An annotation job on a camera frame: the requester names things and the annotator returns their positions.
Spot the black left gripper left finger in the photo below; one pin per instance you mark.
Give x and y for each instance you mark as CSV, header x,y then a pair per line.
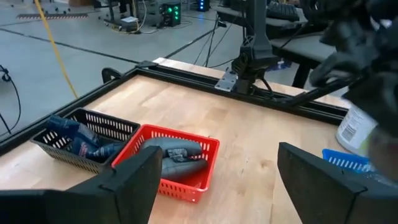
x,y
118,199

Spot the black computer with green lights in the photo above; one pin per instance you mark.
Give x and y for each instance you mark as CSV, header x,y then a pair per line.
x,y
171,12

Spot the blue plastic basket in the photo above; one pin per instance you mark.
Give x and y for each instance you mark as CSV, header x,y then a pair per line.
x,y
342,160

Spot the red plastic basket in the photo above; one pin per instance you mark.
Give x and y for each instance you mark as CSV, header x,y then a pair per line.
x,y
183,189

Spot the black keyboard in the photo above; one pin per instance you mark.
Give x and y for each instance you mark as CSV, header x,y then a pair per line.
x,y
281,11

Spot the green canister with white lid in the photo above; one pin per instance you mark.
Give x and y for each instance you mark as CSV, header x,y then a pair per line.
x,y
354,130

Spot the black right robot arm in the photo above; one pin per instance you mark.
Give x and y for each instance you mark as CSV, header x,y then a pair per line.
x,y
258,46

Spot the black plastic basket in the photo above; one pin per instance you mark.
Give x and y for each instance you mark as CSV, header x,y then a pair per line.
x,y
109,124

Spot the dark grey travel bottle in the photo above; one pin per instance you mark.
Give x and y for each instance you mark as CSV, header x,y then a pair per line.
x,y
183,169
161,144

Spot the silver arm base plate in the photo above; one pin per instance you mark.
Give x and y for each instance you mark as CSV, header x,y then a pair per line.
x,y
227,81

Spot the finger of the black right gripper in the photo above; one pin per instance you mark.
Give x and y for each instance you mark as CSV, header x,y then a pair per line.
x,y
379,105
342,70

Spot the navy blue travel bottle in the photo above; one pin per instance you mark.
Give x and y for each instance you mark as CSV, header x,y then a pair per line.
x,y
65,126
105,151

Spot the dark grey desk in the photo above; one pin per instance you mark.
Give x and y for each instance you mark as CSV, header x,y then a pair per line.
x,y
301,46

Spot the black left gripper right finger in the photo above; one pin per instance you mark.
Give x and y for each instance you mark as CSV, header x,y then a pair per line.
x,y
326,199

